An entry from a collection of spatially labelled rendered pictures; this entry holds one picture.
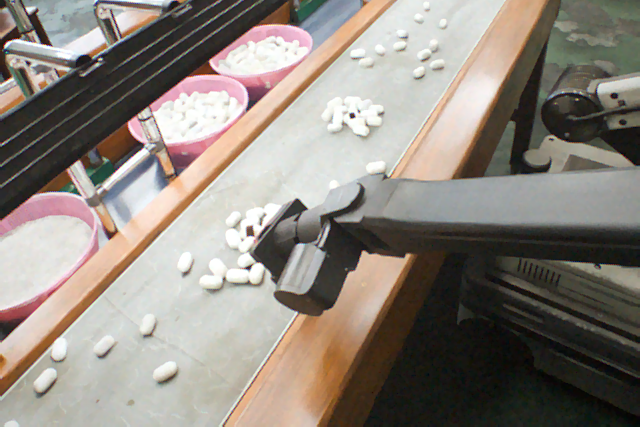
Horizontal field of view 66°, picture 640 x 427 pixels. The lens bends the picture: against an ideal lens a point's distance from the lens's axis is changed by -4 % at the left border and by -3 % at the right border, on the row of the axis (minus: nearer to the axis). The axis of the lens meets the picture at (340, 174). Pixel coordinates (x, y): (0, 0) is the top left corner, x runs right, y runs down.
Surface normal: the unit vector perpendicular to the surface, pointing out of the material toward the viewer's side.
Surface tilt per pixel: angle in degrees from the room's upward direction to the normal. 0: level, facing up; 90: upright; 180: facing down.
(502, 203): 40
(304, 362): 0
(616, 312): 90
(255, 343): 0
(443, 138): 0
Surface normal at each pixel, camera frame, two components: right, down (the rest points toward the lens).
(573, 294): -0.56, 0.59
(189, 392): -0.10, -0.74
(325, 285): 0.62, -0.18
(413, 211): -0.66, -0.55
